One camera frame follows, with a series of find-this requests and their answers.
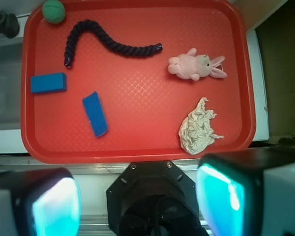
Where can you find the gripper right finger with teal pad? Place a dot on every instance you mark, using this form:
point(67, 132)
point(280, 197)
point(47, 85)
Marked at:
point(248, 193)

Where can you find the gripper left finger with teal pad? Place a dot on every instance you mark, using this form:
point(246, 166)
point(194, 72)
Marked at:
point(43, 202)

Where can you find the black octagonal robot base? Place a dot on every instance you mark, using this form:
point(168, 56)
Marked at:
point(153, 199)

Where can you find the crumpled white paper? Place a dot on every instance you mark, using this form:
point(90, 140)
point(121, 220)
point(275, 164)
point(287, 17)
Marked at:
point(195, 133)

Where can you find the blue sponge block tilted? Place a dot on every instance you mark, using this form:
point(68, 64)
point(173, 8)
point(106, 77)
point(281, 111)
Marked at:
point(95, 114)

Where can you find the blue sponge block left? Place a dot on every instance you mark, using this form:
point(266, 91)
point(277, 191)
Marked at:
point(48, 83)

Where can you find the pink plush bunny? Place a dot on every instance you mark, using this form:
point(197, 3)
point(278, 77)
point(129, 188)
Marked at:
point(193, 66)

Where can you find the red plastic tray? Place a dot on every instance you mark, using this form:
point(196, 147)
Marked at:
point(143, 103)

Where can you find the black clamp knob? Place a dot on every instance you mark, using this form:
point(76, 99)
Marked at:
point(9, 25)

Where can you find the green rubber ball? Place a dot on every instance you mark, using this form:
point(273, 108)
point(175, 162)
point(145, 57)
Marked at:
point(53, 11)

